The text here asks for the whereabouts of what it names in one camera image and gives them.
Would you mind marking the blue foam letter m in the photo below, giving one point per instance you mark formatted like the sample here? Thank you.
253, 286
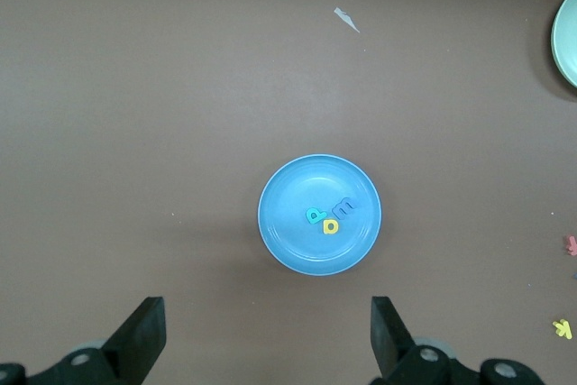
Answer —
339, 211

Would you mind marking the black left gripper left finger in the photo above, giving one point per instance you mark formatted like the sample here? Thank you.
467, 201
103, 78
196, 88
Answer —
133, 344

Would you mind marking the green round plate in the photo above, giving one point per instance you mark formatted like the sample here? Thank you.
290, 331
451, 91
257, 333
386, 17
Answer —
567, 38

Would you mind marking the small white paper scrap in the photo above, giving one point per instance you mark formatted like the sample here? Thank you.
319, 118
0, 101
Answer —
347, 20

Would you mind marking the blue round plate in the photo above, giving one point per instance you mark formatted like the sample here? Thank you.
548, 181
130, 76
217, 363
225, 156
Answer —
297, 250

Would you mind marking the yellow foam letter k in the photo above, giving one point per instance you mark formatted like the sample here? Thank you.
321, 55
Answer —
561, 329

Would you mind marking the teal foam letter p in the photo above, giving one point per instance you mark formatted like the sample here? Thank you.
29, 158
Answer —
311, 219

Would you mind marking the brown table cover sheet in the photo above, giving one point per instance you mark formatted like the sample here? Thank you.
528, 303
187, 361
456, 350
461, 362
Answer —
135, 87

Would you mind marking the yellow foam letter d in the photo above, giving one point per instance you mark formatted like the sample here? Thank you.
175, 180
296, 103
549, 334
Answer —
325, 227

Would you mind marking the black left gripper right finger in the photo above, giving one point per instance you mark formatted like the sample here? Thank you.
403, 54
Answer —
390, 344

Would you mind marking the red foam letter f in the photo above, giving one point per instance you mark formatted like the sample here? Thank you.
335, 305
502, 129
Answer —
571, 246

